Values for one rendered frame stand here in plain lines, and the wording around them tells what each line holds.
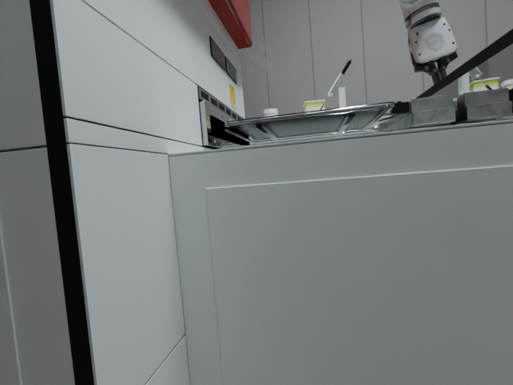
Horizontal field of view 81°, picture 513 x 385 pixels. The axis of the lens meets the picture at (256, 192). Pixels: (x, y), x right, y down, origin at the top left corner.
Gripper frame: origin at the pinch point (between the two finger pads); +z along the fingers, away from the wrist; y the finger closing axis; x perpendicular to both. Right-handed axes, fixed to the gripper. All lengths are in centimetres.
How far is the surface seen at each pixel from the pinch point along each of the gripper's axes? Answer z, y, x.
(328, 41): -83, 1, 167
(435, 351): 43, -30, -46
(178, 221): 16, -62, -46
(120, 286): 21, -64, -61
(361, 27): -83, 26, 163
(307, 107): -9.3, -34.9, 23.5
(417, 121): 10.3, -15.7, -22.5
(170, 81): -8, -58, -42
